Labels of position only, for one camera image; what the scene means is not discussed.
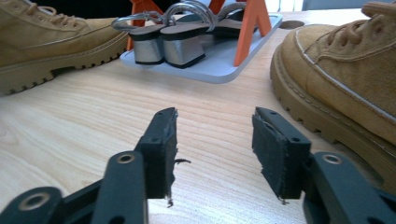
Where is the tan suede boot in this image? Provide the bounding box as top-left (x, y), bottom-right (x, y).
top-left (0, 0), bottom-right (131, 97)
top-left (269, 0), bottom-right (396, 195)

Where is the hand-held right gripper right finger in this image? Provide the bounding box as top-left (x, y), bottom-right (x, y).
top-left (251, 106), bottom-right (312, 200)

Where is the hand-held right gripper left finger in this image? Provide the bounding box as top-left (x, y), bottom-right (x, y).
top-left (134, 106), bottom-right (180, 200)

